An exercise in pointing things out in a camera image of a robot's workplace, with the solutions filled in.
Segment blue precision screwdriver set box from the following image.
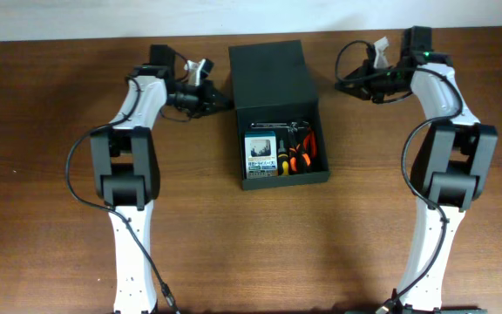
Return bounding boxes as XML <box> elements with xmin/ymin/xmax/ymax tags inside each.
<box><xmin>244</xmin><ymin>131</ymin><xmax>278</xmax><ymax>180</ymax></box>

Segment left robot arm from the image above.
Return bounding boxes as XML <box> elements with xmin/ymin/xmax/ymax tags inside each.
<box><xmin>90</xmin><ymin>44</ymin><xmax>232</xmax><ymax>314</ymax></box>

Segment orange black needle-nose pliers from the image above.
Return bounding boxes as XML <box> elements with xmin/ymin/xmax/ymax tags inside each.
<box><xmin>288</xmin><ymin>131</ymin><xmax>312</xmax><ymax>174</ymax></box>

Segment small red-handled pliers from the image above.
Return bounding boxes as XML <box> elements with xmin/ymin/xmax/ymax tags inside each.
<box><xmin>302</xmin><ymin>127</ymin><xmax>317</xmax><ymax>160</ymax></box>

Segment black cardboard box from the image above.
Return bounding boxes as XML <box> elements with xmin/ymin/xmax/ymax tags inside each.
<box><xmin>228</xmin><ymin>40</ymin><xmax>330</xmax><ymax>190</ymax></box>

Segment yellow black screwdriver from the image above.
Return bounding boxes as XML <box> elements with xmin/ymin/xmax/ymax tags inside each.
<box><xmin>277</xmin><ymin>139</ymin><xmax>289</xmax><ymax>176</ymax></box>

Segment silver adjustable wrench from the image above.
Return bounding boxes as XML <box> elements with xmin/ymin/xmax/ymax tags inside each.
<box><xmin>249</xmin><ymin>121</ymin><xmax>309</xmax><ymax>130</ymax></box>

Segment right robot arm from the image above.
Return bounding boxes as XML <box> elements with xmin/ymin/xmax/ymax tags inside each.
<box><xmin>335</xmin><ymin>26</ymin><xmax>498</xmax><ymax>313</ymax></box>

